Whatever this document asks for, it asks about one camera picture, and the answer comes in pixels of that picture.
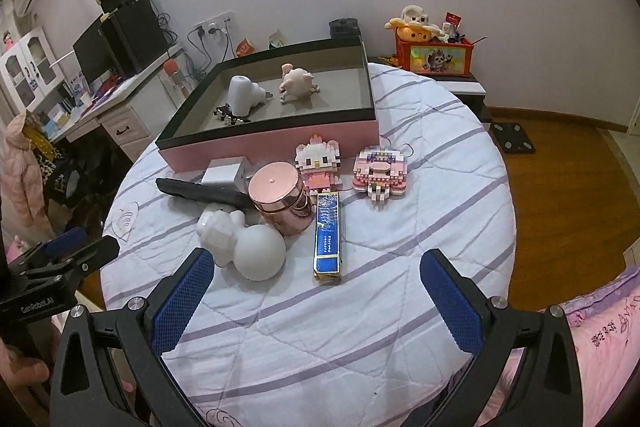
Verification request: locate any pink box with dark inside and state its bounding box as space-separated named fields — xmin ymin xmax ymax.
xmin=156 ymin=37 xmax=382 ymax=174

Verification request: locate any red toy storage box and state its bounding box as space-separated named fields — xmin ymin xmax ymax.
xmin=394 ymin=31 xmax=474 ymax=78

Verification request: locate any white wall power strip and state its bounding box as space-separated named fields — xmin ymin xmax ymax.
xmin=192 ymin=10 xmax=235 ymax=36

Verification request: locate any pink printed blanket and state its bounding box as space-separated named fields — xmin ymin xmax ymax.
xmin=472 ymin=266 xmax=640 ymax=427

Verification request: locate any pink pig figurine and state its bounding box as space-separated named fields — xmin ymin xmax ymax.
xmin=278 ymin=64 xmax=321 ymax=104

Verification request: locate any clear bottle with orange cap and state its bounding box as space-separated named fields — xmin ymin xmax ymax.
xmin=163 ymin=59 xmax=191 ymax=97

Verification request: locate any white charger plug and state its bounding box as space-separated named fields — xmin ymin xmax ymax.
xmin=201 ymin=158 xmax=250 ymax=188

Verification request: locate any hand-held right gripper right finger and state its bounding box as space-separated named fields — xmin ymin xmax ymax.
xmin=419 ymin=249 xmax=584 ymax=427

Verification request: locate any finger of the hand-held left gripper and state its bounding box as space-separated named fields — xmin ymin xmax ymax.
xmin=7 ymin=227 xmax=90 ymax=269
xmin=22 ymin=235 xmax=121 ymax=282

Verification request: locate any rose gold round jar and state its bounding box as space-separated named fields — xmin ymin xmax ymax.
xmin=248 ymin=161 xmax=314 ymax=237

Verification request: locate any black computer tower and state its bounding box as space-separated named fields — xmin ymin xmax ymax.
xmin=100 ymin=0 xmax=169 ymax=76

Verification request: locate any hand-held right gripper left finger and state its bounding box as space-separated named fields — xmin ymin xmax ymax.
xmin=50 ymin=248 xmax=216 ymax=427

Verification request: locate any white cat block figure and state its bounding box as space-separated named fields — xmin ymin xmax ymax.
xmin=294 ymin=134 xmax=342 ymax=194

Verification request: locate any white desk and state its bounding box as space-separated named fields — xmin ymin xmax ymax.
xmin=30 ymin=46 xmax=187 ymax=160

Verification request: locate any person's left hand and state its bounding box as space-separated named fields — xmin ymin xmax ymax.
xmin=0 ymin=342 xmax=52 ymax=404

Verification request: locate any pink jacket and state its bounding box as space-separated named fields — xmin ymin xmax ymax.
xmin=0 ymin=111 xmax=52 ymax=239

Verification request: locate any white and orange plush toy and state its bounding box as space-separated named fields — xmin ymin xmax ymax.
xmin=384 ymin=5 xmax=452 ymax=44

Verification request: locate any white glass door cabinet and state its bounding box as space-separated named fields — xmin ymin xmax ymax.
xmin=0 ymin=26 xmax=67 ymax=108

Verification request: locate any black computer monitor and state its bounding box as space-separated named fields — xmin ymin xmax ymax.
xmin=72 ymin=14 xmax=122 ymax=84

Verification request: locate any black beaded hair clip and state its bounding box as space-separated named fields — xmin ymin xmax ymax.
xmin=214 ymin=104 xmax=252 ymax=126

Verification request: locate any white electric brush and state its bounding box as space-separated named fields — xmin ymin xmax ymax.
xmin=228 ymin=75 xmax=275 ymax=116

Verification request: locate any long blue box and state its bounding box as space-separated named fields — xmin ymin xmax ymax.
xmin=313 ymin=191 xmax=344 ymax=284

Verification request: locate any pink block model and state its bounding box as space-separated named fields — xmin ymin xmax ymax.
xmin=352 ymin=146 xmax=408 ymax=199

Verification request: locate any black bathroom scale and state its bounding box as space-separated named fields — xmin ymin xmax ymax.
xmin=489 ymin=120 xmax=537 ymax=154

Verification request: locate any white round figurine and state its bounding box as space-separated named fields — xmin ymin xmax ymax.
xmin=197 ymin=209 xmax=287 ymax=282

